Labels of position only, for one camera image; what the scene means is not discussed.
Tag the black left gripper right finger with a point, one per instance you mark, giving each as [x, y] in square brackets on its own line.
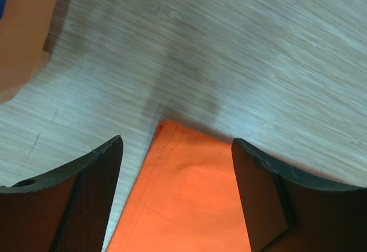
[288, 209]

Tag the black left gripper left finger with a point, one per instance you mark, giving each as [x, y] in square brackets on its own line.
[66, 208]

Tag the orange t shirt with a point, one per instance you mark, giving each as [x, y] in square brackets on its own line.
[185, 197]

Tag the orange plastic basket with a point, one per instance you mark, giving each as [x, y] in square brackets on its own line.
[28, 34]

